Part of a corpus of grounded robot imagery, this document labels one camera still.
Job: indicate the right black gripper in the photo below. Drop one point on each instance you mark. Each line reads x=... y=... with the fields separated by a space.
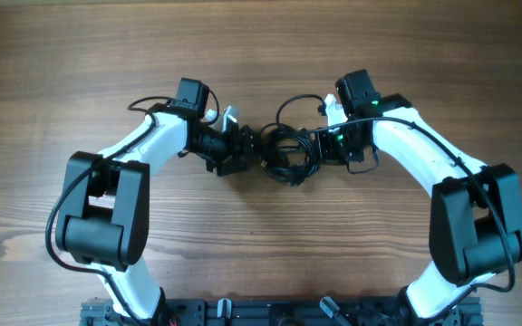
x=326 y=152

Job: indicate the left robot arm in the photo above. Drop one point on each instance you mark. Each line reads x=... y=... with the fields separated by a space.
x=100 y=222

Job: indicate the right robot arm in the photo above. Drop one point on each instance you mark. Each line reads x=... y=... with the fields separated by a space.
x=475 y=236

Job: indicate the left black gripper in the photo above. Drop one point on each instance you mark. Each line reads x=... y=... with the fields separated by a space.
x=236 y=150

